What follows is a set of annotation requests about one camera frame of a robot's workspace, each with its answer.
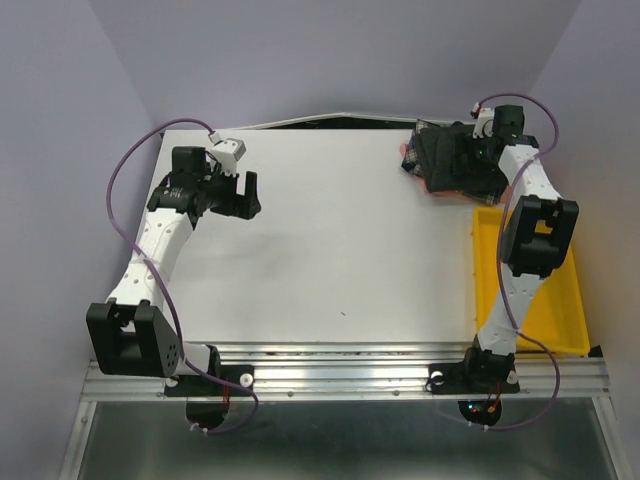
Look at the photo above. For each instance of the folded pink skirt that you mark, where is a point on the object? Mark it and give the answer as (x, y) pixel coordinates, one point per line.
(483, 200)

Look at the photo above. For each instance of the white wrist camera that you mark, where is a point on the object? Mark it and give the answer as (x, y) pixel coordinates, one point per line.
(484, 118)
(225, 154)

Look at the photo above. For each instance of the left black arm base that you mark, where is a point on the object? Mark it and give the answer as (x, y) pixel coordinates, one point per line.
(197, 386)

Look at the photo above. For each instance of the dark grey dotted skirt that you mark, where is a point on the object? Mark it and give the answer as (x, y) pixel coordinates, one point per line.
(450, 165)

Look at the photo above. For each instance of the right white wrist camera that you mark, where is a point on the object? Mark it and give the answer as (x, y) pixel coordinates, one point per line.
(484, 118)

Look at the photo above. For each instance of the yellow plastic tray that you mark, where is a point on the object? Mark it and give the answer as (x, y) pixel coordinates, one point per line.
(556, 316)

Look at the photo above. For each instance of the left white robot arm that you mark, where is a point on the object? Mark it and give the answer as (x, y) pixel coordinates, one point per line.
(134, 332)

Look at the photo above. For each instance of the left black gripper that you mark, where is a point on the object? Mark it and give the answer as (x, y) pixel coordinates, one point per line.
(238, 205)

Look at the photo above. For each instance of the folded plaid skirt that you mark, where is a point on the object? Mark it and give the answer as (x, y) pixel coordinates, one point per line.
(485, 192)

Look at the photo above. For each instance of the aluminium rail frame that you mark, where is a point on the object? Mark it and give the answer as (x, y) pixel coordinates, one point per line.
(353, 411)

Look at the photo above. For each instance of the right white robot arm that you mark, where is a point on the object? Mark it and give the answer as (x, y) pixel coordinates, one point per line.
(535, 231)

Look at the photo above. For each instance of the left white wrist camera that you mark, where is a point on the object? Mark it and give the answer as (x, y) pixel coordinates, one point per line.
(225, 154)

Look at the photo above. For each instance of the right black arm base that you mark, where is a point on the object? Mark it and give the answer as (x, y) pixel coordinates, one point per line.
(458, 378)

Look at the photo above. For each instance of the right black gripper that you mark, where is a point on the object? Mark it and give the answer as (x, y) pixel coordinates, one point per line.
(464, 143)

